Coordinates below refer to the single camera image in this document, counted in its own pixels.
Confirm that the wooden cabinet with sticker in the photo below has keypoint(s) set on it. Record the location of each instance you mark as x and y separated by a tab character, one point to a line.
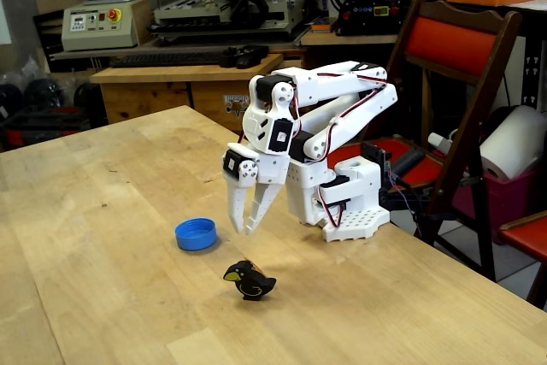
145	95

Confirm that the white panel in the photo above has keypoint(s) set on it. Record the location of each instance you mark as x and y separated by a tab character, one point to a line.
3	23

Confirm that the white power plug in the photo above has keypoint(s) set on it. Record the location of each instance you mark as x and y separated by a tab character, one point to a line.
438	140

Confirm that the blue plastic lid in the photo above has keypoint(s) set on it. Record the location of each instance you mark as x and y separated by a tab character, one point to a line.
188	242

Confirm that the pink plastic bin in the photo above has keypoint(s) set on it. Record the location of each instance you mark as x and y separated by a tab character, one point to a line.
508	202

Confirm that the wooden chair red seat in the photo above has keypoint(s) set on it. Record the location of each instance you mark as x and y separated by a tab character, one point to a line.
525	232

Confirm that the black cylinder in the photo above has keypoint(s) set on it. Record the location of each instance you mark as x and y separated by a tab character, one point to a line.
406	160

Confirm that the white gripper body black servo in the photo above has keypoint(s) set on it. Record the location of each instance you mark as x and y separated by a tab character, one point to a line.
270	169

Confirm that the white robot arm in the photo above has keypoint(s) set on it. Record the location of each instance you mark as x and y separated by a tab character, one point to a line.
354	78

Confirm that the black clamp tool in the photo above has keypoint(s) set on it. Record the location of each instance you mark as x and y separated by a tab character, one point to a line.
243	57

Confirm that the black motor controller board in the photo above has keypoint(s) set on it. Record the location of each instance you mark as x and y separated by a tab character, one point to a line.
376	152

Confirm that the black scroll saw green table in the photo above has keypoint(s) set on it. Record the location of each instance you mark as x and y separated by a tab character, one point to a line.
363	10

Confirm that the black keyboard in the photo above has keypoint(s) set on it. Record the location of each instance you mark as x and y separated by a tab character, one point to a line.
166	58

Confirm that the black red tool case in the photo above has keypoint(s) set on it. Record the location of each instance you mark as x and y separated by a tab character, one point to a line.
42	123

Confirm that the wooden folding chair red cushions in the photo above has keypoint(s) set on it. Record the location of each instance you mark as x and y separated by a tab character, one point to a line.
448	40

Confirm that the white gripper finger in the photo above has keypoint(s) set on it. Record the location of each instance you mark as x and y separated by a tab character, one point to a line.
261	204
239	202

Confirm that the beige control box red button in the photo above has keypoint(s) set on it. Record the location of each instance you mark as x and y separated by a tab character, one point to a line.
98	36

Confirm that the black helmet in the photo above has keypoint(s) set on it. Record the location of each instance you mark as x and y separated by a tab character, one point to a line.
42	92
87	93
9	100

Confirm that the white paper towel roll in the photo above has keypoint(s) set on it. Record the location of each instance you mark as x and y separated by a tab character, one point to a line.
513	143

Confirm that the black wooden bird toy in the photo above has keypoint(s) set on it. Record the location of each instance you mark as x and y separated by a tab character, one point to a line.
252	286

